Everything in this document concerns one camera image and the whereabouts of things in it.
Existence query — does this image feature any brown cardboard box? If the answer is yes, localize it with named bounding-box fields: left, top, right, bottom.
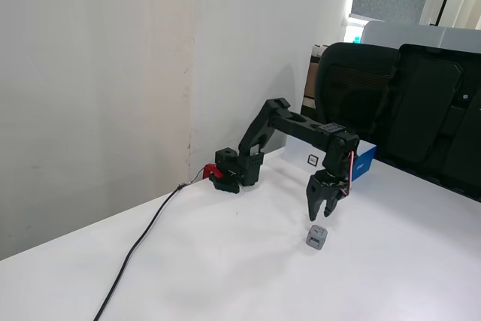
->
left=302, top=44, right=328, bottom=110

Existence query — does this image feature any red and black table clamp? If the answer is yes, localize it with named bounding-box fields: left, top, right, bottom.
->
left=201, top=162, right=241, bottom=195

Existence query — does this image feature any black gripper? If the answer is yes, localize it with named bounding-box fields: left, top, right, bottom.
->
left=305, top=169, right=353, bottom=223

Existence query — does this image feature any blue and white cardboard box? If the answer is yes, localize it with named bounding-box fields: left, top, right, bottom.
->
left=283, top=136, right=378, bottom=189

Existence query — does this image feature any white partition panel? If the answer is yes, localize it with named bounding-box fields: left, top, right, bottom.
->
left=362, top=20, right=481, bottom=54

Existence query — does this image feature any black office chair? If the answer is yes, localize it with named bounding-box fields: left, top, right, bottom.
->
left=314, top=41, right=400, bottom=142

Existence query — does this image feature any gray block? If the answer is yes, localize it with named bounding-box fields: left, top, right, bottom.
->
left=305, top=224, right=329, bottom=252

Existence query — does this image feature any black power cable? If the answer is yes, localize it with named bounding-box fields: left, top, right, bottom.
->
left=92, top=171, right=207, bottom=321

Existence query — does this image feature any pink white servo wire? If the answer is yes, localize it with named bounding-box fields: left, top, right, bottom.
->
left=346, top=149, right=357, bottom=192

